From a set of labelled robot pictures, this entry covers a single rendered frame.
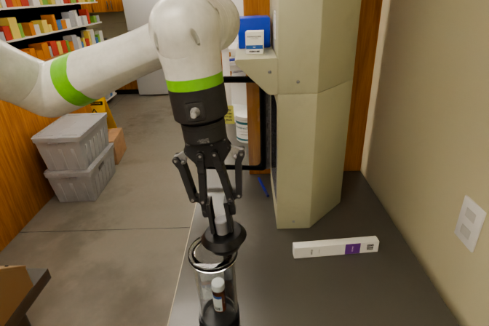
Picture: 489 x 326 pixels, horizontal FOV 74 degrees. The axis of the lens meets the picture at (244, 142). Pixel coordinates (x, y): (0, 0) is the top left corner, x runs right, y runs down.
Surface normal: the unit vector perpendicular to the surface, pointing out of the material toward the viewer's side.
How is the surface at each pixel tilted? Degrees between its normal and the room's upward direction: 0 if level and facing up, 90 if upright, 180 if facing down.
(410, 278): 0
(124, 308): 0
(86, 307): 0
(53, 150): 95
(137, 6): 90
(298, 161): 90
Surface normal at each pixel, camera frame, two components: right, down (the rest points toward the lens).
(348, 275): -0.04, -0.91
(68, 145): 0.00, 0.51
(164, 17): -0.35, -0.01
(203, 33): 0.61, 0.31
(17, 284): 1.00, -0.03
